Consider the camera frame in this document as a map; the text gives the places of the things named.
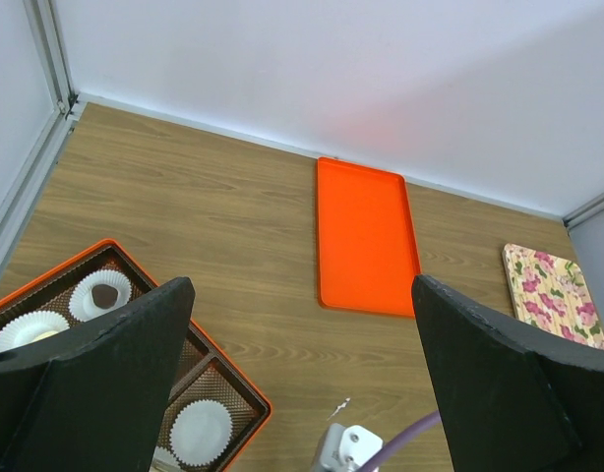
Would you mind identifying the white paper cup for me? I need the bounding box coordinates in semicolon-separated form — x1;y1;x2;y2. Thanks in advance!
69;269;132;322
0;311;70;353
169;399;232;467

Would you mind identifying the orange chocolate box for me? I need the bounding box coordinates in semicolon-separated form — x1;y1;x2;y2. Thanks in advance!
0;239;272;471

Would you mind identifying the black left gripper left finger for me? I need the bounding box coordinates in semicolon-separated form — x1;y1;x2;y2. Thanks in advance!
0;277;195;471

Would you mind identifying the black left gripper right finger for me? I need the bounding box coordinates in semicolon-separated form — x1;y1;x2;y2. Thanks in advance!
411;275;604;471

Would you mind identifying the orange flat tray lid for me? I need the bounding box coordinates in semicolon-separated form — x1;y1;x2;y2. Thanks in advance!
316;157;421;319

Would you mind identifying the floral patterned tray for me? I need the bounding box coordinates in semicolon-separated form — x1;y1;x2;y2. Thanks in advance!
503;243;604;350

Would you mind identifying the pale round chocolate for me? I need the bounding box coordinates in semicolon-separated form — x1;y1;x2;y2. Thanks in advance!
30;330;59;343

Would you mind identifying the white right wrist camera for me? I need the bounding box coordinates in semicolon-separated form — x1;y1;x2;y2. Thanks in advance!
310;423;384;472

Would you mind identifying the aluminium frame post right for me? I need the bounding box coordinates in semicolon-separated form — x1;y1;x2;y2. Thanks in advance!
563;192;604;230

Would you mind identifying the aluminium frame post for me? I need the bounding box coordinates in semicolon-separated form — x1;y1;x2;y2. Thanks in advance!
0;1;77;278
563;192;604;230

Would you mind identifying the aluminium frame post left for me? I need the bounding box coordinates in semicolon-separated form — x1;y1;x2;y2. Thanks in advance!
0;1;77;278

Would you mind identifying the dark brown chocolate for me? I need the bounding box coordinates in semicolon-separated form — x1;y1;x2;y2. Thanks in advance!
91;284;119;310

